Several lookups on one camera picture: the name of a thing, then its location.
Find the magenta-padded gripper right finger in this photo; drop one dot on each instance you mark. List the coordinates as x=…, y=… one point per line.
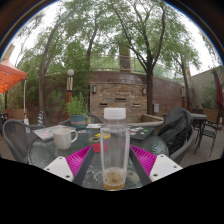
x=164, y=166

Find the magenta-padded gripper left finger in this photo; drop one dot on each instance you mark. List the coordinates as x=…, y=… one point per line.
x=58, y=166

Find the clear bottle with white cap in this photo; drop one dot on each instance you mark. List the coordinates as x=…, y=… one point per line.
x=115, y=150

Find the grey patio chair holding jacket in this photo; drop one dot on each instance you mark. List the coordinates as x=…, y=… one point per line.
x=185, y=151

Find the white ribbed mug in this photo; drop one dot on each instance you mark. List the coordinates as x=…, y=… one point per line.
x=62, y=138

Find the silver laptop with stickers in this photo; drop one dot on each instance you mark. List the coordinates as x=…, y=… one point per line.
x=46, y=132

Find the black laptop with stickers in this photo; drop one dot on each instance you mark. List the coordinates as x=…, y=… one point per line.
x=141, y=132

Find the flat round red coaster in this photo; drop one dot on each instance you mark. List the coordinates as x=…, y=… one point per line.
x=96, y=147

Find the blue-yellow striped bollard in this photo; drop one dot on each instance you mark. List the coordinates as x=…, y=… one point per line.
x=40, y=119

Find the yellow sticker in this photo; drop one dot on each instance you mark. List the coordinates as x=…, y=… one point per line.
x=100, y=135

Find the black metal patio chair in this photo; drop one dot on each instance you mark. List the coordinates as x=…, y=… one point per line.
x=210, y=133

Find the green plant in blue pot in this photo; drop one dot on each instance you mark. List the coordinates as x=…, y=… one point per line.
x=77, y=110

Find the round dark patio table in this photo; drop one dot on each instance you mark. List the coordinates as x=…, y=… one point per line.
x=199, y=116

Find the large tree with forked trunk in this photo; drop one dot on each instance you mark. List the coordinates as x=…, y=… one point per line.
x=149, y=96

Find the orange canopy with white pole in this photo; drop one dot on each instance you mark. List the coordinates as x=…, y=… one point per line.
x=10, y=75

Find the grey wall box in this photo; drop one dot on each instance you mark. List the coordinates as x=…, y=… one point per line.
x=156, y=108

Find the wooden lamp post, globe light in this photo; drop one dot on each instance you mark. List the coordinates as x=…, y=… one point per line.
x=69, y=93
x=183, y=96

